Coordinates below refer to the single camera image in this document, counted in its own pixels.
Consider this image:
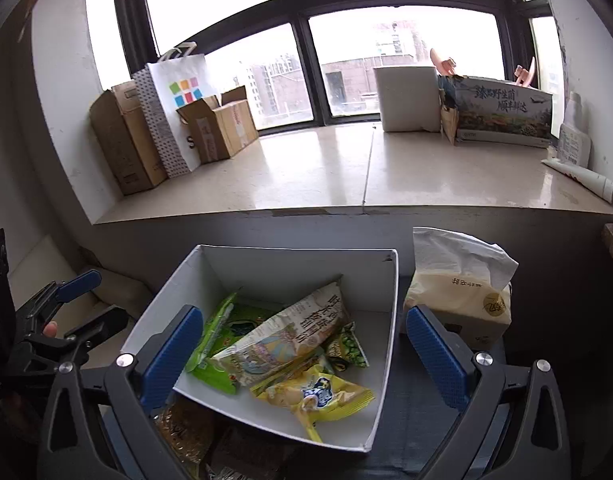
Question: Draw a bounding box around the green seaweed snack bag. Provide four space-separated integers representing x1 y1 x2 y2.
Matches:
185 292 282 394

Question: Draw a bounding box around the silver dark snack bag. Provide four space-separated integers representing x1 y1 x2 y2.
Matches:
204 427 294 479

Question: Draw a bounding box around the yellow green snack bag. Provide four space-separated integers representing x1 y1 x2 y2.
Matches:
250 364 375 443

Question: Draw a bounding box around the white rice cracker bag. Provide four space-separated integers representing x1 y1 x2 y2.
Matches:
211 281 350 387

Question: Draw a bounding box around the person's left hand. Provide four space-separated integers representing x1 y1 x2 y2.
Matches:
43 321 58 338

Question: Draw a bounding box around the cream leather sofa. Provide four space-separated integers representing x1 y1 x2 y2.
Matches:
9 236 154 368

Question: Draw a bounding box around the blue table cloth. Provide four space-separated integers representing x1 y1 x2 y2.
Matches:
96 328 513 480

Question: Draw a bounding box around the tissue pack beige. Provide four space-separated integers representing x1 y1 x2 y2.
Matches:
403 226 518 350

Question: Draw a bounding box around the large brown cardboard box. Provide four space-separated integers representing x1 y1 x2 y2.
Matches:
90 80 168 195

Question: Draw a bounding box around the grey open storage box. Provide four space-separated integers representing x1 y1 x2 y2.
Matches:
122 245 399 453

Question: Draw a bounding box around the small brown cardboard box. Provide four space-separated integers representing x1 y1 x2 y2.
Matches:
177 86 259 165

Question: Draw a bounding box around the white dotted paper bag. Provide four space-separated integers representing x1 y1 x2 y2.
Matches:
132 41 214 179

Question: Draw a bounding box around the white tube on sill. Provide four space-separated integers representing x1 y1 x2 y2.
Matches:
541 158 613 203

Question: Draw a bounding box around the printed landscape tissue box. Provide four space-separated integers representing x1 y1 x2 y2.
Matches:
449 76 553 148

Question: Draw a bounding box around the white box on sill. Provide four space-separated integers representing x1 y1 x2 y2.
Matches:
374 65 440 132

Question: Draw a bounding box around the black window frame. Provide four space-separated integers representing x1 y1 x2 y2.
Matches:
113 0 552 134

